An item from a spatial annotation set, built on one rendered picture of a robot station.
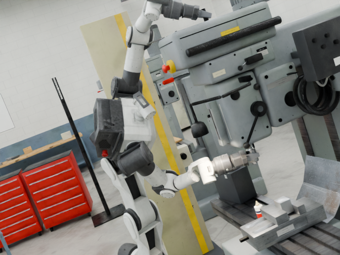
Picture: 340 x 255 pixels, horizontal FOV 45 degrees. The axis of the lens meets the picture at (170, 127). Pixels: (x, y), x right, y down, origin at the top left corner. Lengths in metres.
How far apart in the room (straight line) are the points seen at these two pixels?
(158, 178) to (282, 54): 0.83
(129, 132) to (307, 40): 0.89
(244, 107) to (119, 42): 1.91
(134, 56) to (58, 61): 8.73
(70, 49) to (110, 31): 7.32
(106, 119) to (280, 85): 0.82
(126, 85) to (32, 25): 8.87
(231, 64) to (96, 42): 1.91
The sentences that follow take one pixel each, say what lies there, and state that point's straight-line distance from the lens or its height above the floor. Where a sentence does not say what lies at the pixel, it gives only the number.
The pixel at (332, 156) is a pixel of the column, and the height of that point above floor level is 1.09.
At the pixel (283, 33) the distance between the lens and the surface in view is 1.96.
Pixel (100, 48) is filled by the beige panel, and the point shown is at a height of 2.07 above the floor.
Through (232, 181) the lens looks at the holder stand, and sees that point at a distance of 2.33.
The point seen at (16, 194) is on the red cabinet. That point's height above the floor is 0.73.
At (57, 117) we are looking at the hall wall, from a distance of 10.77.
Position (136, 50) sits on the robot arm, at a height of 1.89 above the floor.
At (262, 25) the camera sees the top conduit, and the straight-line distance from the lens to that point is 1.85.
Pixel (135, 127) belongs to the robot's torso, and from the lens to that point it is 2.00.
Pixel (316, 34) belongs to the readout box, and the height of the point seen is 1.69.
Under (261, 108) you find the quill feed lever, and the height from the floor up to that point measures 1.45.
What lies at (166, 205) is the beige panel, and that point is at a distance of 3.72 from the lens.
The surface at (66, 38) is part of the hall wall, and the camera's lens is 10.89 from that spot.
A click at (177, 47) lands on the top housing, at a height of 1.83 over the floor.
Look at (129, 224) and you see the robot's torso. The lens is 2.39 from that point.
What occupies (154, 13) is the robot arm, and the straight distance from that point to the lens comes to 1.87.
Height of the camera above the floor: 1.79
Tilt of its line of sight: 9 degrees down
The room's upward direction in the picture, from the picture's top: 20 degrees counter-clockwise
